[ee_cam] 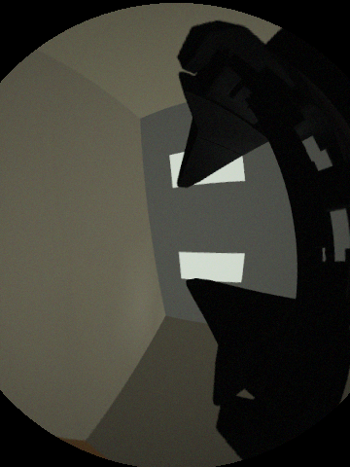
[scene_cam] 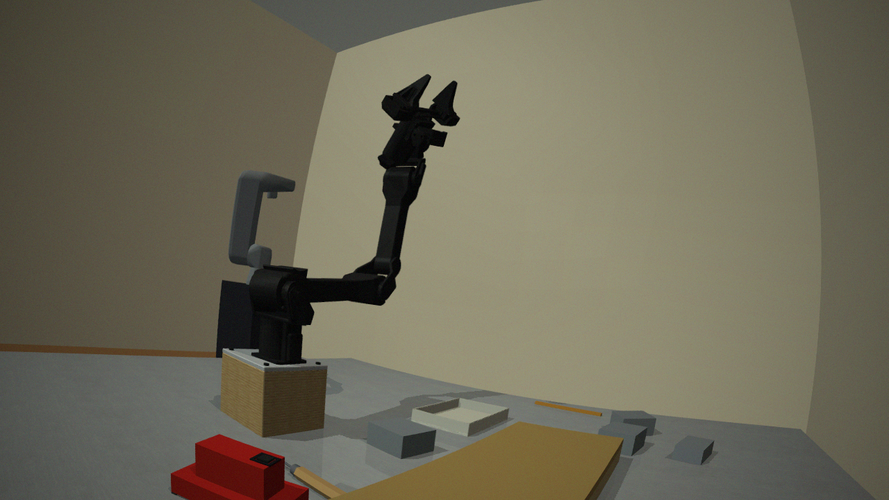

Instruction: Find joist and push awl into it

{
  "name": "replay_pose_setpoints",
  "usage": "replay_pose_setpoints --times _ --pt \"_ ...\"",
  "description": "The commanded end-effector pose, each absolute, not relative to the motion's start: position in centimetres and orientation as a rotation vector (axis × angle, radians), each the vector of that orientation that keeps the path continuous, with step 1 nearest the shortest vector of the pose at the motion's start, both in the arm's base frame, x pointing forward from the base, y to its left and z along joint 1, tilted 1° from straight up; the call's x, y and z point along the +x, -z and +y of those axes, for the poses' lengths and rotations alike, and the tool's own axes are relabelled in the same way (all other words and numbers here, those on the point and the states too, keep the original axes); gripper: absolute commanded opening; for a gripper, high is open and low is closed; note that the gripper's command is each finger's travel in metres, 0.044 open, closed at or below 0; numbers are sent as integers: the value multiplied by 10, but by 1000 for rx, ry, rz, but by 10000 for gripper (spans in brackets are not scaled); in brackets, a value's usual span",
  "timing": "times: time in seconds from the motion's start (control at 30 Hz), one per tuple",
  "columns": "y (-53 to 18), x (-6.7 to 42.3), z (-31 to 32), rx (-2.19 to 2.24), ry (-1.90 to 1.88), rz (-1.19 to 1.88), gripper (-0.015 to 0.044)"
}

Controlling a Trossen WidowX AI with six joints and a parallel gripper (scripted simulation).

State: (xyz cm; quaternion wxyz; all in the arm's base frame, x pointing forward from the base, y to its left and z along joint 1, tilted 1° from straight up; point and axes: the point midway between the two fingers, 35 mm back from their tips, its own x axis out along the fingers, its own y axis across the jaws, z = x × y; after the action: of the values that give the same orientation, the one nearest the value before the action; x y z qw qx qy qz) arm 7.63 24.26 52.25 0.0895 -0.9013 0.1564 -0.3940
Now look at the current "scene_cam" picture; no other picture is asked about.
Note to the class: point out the awl with wooden handle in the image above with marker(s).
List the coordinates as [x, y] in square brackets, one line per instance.
[315, 482]

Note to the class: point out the tan wooden floor panel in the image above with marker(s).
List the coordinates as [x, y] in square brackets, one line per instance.
[521, 462]

